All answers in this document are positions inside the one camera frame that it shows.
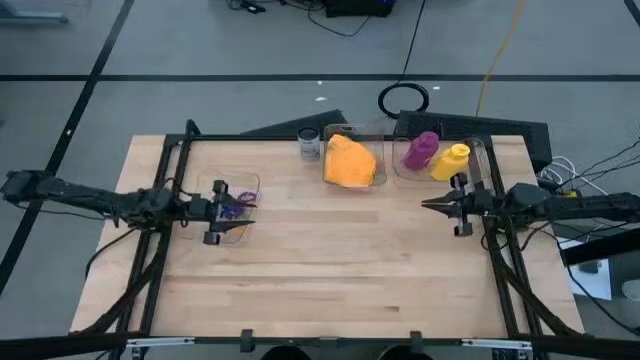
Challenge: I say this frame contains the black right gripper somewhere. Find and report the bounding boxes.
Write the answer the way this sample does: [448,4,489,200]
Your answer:
[421,172,497,238]

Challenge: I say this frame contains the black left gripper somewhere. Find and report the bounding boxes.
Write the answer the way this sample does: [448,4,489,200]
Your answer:
[187,179,259,246]

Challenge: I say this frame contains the yellow sports bottle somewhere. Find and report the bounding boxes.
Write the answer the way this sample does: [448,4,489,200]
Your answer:
[429,143,472,182]

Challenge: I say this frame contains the magenta sports bottle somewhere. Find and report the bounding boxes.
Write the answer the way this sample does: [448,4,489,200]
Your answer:
[402,131,441,171]

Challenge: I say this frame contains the orange microfibre cloth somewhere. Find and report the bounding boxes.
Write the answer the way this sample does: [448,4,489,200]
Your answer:
[323,133,378,189]

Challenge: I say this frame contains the clear plastic bin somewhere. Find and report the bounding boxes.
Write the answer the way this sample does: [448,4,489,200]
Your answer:
[191,169,262,246]
[321,123,388,190]
[392,136,494,185]

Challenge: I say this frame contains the white drink can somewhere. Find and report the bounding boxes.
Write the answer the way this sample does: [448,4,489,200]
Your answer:
[297,126,322,163]

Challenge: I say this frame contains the black beam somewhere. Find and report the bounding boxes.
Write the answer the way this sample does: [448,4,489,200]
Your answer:
[560,227,640,267]

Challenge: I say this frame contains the white paper sheet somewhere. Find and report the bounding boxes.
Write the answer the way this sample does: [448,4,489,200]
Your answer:
[553,234,614,301]

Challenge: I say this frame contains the black box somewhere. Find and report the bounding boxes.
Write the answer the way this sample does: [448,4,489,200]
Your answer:
[323,0,397,19]

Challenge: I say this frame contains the black table frame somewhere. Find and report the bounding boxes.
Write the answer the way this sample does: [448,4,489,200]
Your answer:
[69,118,589,360]

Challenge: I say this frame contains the coiled black cable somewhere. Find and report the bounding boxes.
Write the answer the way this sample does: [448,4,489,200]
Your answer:
[377,81,431,120]

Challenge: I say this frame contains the long black cable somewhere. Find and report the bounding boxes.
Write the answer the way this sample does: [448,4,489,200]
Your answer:
[398,0,428,86]

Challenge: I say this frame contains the yellow cable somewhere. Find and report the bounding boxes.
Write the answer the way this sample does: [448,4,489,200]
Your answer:
[474,0,529,117]

